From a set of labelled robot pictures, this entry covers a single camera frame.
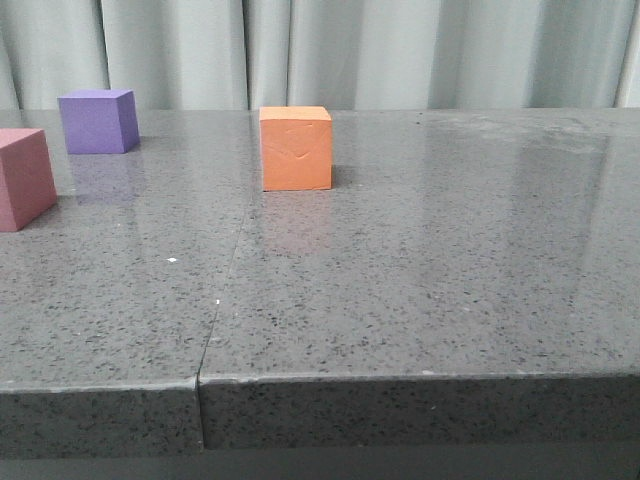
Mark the grey pleated curtain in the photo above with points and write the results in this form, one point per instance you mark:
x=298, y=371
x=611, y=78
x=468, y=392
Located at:
x=354, y=55

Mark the orange foam cube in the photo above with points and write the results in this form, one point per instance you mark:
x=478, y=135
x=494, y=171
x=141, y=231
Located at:
x=296, y=148

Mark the purple foam cube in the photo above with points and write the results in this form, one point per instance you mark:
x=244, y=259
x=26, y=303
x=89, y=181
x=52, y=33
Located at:
x=102, y=121

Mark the pink foam cube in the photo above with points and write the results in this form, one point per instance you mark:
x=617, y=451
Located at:
x=27, y=184

